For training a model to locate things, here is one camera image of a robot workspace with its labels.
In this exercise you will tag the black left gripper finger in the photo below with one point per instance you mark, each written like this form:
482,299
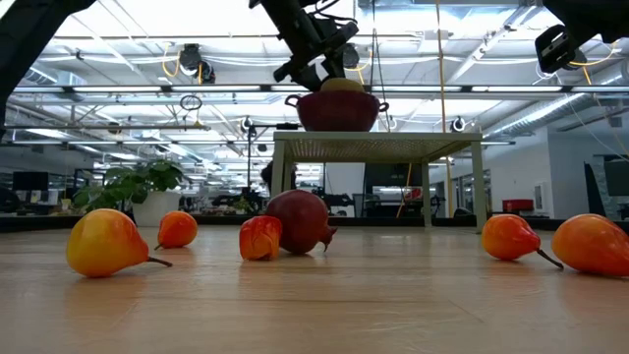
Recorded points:
335,64
310,77

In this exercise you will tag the purple colander bowl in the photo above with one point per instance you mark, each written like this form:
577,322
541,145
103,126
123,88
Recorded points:
339,113

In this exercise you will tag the dark red pomegranate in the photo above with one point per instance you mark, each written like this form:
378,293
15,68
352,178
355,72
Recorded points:
302,221

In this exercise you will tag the small red orange pepper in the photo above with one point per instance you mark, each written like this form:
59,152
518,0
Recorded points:
259,238

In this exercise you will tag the small orange yellow pear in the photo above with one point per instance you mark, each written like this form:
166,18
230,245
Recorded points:
592,246
508,237
105,243
178,229

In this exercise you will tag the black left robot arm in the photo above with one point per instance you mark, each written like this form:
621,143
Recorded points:
24,39

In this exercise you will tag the pale green perforated shelf riser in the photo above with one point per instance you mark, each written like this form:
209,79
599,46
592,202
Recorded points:
373,147

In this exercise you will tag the green potted plant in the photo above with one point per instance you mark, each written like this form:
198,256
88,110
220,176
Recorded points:
157,209

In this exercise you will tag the red box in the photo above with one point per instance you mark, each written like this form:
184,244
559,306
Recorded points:
518,205

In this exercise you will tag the dark desk monitor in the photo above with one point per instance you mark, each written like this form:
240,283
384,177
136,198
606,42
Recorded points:
29,181

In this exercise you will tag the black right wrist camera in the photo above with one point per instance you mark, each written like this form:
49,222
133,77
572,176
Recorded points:
557,49

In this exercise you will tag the black wall monitor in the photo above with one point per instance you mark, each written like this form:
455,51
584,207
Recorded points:
616,178

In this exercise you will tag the black aluminium table frame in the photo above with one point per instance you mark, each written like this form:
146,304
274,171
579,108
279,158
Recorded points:
49,223

